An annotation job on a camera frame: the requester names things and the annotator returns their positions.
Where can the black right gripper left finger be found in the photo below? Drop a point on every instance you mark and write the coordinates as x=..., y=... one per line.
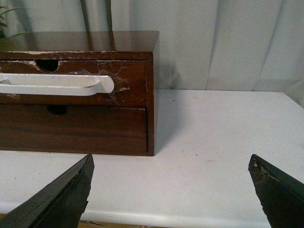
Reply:
x=58, y=205

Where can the brown wooden drawer cabinet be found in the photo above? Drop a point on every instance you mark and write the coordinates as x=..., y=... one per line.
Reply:
x=40, y=52

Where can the green plant leaves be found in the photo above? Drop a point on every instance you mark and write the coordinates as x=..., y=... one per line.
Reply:
x=11, y=24

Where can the wooden drawer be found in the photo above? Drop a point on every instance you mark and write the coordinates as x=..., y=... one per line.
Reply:
x=129, y=78
x=73, y=129

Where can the white curtain backdrop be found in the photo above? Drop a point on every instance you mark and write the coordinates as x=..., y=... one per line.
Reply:
x=250, y=45

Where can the white drawer handle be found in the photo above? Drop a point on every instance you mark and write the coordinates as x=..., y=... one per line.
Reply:
x=55, y=84

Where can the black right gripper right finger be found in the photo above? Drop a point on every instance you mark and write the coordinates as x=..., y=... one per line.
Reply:
x=281, y=196

